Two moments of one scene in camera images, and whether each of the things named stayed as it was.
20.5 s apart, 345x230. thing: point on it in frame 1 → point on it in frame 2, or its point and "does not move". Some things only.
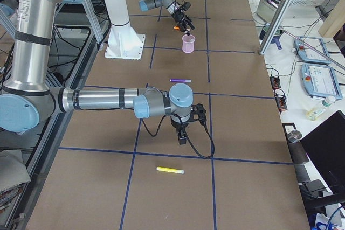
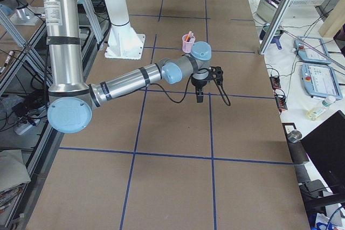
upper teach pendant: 308,55 does not move
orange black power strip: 280,100 does not move
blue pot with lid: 277,33 does not move
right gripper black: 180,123 → 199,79
